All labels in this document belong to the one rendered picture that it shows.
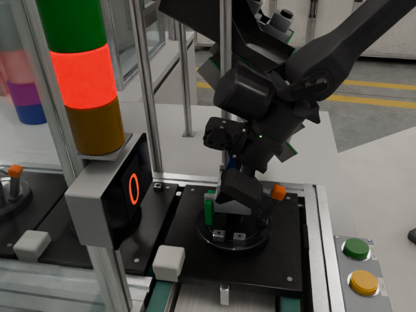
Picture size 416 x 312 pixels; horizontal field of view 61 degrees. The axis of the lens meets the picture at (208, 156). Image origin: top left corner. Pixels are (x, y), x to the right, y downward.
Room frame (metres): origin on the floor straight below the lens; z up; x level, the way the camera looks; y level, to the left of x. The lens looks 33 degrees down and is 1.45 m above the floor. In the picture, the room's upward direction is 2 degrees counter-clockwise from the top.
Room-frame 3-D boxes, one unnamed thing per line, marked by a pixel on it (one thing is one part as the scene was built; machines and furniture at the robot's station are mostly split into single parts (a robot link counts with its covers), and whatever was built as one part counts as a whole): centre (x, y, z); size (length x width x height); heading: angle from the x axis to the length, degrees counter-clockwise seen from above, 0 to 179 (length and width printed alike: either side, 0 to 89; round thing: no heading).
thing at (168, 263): (0.40, 0.07, 0.97); 0.05 x 0.05 x 0.04; 79
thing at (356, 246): (0.42, -0.25, 0.96); 0.04 x 0.04 x 0.02
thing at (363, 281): (0.36, -0.24, 0.96); 0.04 x 0.04 x 0.02
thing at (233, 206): (0.48, -0.03, 1.06); 0.08 x 0.04 x 0.07; 79
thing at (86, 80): (0.32, 0.11, 1.33); 0.05 x 0.05 x 0.05
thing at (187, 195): (0.48, -0.04, 0.96); 0.24 x 0.24 x 0.02; 79
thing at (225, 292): (0.36, -0.02, 0.95); 0.01 x 0.01 x 0.04; 79
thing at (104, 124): (0.32, 0.11, 1.28); 0.05 x 0.05 x 0.05
